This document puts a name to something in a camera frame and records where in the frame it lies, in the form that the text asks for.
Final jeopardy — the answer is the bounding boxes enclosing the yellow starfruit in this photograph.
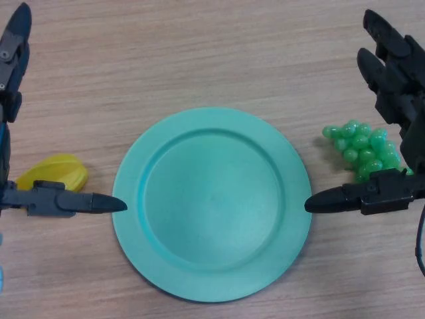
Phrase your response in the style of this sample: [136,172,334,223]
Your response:
[15,154,90,193]

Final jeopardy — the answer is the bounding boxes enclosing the green grape bunch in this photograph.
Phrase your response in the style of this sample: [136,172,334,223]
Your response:
[321,120,415,184]

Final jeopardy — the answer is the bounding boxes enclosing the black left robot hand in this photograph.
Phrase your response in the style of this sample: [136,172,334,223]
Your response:
[0,2,129,219]

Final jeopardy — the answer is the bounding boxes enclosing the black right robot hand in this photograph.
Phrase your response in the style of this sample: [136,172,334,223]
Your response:
[304,9,425,216]

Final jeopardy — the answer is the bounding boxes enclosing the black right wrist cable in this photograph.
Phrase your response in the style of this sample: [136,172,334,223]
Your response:
[414,204,425,278]

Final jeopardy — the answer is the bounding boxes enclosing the green round plate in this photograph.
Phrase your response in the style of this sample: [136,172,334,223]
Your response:
[112,106,313,303]

